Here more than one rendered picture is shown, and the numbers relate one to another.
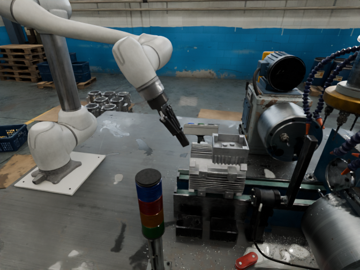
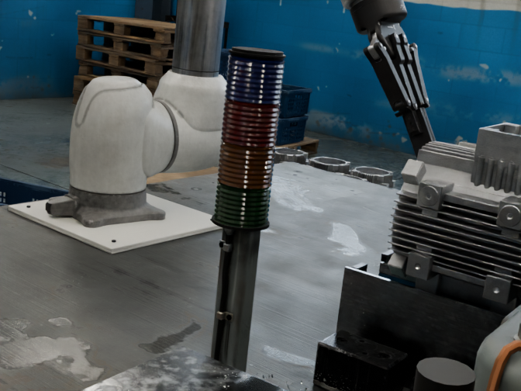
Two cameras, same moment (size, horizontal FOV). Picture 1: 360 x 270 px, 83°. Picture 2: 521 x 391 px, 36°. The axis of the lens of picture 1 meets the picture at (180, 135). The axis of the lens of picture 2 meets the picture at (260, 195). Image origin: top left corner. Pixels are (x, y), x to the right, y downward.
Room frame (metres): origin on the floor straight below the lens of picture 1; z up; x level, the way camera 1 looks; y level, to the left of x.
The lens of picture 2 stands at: (-0.39, -0.33, 1.27)
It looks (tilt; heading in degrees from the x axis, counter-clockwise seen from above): 14 degrees down; 27
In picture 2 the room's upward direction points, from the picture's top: 6 degrees clockwise
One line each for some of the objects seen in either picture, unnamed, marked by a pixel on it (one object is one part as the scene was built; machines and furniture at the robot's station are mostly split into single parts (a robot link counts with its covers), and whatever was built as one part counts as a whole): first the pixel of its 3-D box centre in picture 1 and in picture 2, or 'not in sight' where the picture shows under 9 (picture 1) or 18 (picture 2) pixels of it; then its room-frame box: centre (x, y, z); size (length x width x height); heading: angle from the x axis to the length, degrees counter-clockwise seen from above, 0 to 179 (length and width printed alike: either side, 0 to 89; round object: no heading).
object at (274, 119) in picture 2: (150, 199); (250, 121); (0.35, 0.07, 1.14); 0.06 x 0.06 x 0.04
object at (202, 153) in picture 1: (215, 168); (490, 227); (0.63, -0.14, 1.01); 0.20 x 0.19 x 0.19; 83
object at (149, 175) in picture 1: (154, 233); (238, 240); (0.35, 0.07, 1.01); 0.08 x 0.08 x 0.42; 83
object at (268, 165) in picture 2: (151, 211); (246, 162); (0.35, 0.07, 1.10); 0.06 x 0.06 x 0.04
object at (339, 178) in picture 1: (338, 177); not in sight; (0.58, -0.59, 1.02); 0.15 x 0.02 x 0.15; 173
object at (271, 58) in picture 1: (267, 88); not in sight; (1.22, -0.54, 1.16); 0.33 x 0.26 x 0.42; 173
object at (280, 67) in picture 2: (149, 185); (254, 78); (0.35, 0.07, 1.19); 0.06 x 0.06 x 0.04
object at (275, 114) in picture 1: (283, 126); not in sight; (0.94, -0.54, 1.04); 0.37 x 0.25 x 0.25; 173
